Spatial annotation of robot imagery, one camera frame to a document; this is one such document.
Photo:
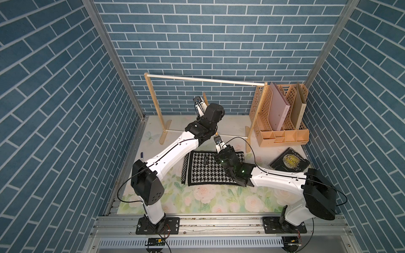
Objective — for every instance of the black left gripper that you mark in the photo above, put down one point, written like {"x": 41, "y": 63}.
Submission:
{"x": 219, "y": 118}

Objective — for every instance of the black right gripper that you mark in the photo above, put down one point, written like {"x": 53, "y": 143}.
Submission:
{"x": 217, "y": 158}

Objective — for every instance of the black white houndstooth scarf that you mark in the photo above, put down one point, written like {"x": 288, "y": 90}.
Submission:
{"x": 200, "y": 167}

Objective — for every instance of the orange clothes hanger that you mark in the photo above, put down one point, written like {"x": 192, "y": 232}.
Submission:
{"x": 205, "y": 98}

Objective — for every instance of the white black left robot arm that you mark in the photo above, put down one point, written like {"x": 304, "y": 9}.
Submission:
{"x": 146, "y": 176}

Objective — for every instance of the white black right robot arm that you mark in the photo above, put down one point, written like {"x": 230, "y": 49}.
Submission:
{"x": 317, "y": 196}

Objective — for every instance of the wooden clothes rack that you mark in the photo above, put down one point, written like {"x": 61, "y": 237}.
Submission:
{"x": 174, "y": 94}

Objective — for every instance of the black book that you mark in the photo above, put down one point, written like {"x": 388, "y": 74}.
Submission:
{"x": 290, "y": 161}

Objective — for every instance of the pink folder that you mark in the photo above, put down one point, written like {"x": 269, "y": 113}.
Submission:
{"x": 278, "y": 109}

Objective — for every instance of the tan folder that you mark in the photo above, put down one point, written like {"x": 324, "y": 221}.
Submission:
{"x": 299, "y": 107}

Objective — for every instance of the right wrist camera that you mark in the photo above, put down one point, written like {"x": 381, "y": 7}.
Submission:
{"x": 219, "y": 143}

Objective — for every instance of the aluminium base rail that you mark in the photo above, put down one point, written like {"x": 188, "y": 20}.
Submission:
{"x": 232, "y": 233}

